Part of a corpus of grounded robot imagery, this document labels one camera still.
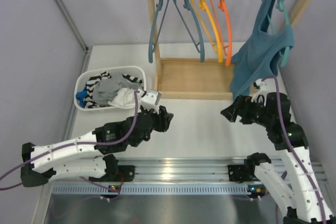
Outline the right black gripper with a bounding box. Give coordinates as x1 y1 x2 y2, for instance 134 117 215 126
220 94 273 127

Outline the teal blue tank top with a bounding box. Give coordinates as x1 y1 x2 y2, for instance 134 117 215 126
229 0 291 100

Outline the teal hanger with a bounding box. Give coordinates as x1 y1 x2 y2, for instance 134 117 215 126
275 0 294 67
148 0 173 63
167 0 206 63

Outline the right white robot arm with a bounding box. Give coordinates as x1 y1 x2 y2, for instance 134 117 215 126
221 92 335 223

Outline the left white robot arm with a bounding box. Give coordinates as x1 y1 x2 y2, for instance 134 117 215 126
20 105 174 187

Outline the yellow hanger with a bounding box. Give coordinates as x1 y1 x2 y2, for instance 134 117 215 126
185 0 224 63

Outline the orange hanger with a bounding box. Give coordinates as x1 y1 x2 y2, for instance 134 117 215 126
208 0 233 67

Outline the wooden clothes rack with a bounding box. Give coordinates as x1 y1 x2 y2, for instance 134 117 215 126
148 0 311 100

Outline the white plastic laundry basket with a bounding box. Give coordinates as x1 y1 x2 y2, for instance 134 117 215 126
73 66 146 113

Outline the grey garment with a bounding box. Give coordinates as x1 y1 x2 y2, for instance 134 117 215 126
92 72 143 106

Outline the black white striped garment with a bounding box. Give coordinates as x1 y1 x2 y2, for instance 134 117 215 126
76 71 144 109

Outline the blue garment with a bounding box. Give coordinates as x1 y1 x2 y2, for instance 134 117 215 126
75 90 87 107

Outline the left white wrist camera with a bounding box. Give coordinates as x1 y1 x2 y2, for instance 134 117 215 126
138 89 161 114

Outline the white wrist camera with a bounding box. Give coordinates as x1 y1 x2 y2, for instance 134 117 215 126
251 79 274 105
138 89 161 114

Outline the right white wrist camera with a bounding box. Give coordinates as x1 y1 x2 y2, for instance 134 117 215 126
251 79 274 105

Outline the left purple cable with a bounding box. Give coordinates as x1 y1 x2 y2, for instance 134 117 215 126
0 90 141 201

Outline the aluminium mounting rail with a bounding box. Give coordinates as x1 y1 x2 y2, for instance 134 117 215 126
52 158 328 195

